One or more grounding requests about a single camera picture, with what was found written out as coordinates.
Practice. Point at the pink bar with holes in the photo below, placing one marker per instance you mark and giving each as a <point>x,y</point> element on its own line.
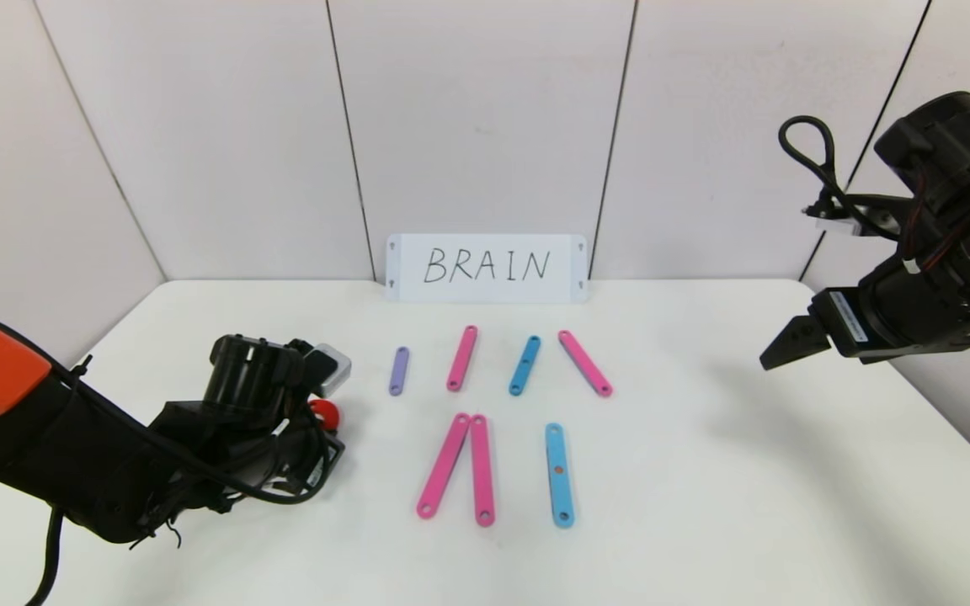
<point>482,471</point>
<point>585,364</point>
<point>444,465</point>
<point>461,359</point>

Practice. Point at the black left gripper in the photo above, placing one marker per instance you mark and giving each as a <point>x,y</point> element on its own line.
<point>322,472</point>

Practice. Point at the long blue flat bar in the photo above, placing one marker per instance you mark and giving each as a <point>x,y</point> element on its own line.
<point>559,454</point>

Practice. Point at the black and orange left arm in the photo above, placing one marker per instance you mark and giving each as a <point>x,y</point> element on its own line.
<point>47,446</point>

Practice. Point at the small red curved piece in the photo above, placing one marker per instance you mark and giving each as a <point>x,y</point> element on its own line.
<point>327,414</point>

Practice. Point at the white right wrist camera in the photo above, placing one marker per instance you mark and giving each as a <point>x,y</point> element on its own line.
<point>839,220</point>

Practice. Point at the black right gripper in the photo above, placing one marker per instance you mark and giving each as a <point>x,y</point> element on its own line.
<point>842,322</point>

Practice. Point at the white BRAIN sign card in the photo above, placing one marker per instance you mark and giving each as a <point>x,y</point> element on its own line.
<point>485,289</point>

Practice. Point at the short blue flat bar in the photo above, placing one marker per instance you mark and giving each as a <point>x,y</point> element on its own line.
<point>524,365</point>

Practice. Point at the short purple bar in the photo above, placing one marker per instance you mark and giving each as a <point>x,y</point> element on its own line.
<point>399,370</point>

